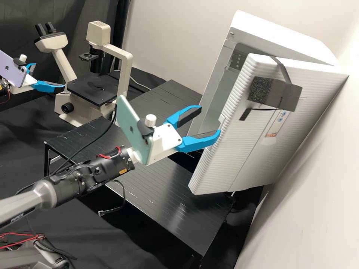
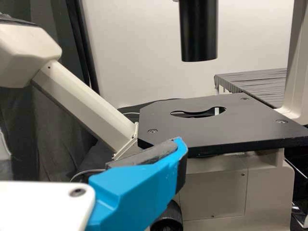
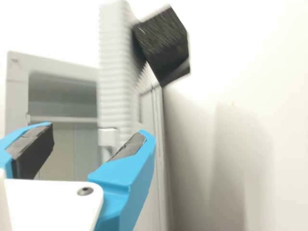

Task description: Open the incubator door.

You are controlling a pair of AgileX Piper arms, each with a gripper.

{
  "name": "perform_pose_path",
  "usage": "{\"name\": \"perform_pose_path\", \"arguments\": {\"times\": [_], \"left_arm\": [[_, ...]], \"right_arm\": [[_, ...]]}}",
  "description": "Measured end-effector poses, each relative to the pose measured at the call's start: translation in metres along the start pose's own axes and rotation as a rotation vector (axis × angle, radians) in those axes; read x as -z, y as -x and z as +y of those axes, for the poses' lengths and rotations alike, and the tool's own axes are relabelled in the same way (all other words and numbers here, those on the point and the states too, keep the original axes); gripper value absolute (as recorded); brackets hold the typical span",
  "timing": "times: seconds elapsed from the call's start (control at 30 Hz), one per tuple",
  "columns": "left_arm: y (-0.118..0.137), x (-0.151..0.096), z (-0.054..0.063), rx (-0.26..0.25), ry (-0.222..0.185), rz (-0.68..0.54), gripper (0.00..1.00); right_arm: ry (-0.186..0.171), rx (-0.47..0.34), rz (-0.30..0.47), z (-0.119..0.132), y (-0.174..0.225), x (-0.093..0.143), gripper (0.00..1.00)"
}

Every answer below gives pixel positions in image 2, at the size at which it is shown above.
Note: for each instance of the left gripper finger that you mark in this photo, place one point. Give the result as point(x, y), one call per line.
point(139, 187)

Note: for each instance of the cream microscope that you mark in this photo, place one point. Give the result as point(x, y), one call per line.
point(216, 125)

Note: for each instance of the black platform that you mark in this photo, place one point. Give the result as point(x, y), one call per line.
point(260, 84)

